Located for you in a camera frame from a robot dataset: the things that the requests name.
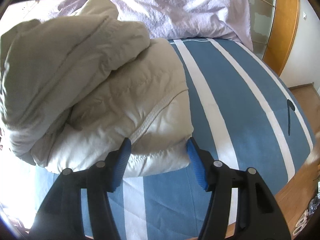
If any wooden framed glass door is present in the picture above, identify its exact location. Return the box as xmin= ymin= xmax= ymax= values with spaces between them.
xmin=245 ymin=0 xmax=300 ymax=78

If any lilac pillow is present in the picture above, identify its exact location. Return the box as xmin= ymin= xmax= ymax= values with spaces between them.
xmin=59 ymin=0 xmax=253 ymax=51

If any beige quilted puffer jacket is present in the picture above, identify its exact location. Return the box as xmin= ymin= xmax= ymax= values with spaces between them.
xmin=0 ymin=0 xmax=195 ymax=178

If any blue striped bed sheet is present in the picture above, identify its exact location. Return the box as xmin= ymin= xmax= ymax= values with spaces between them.
xmin=25 ymin=37 xmax=316 ymax=240

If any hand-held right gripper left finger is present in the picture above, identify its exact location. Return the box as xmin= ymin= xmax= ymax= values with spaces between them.
xmin=30 ymin=137 xmax=132 ymax=240

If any white cable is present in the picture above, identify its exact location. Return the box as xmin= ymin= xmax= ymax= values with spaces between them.
xmin=170 ymin=38 xmax=208 ymax=45

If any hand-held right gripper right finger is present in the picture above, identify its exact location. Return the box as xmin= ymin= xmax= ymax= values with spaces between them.
xmin=186 ymin=137 xmax=292 ymax=240

